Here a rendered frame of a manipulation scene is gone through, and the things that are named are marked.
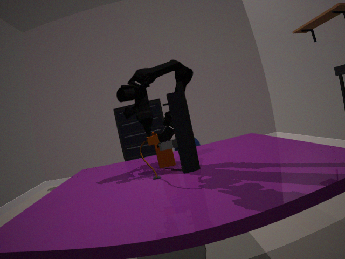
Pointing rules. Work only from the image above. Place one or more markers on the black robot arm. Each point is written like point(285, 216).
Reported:
point(145, 77)

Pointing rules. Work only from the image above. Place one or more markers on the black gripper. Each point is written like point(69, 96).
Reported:
point(144, 114)

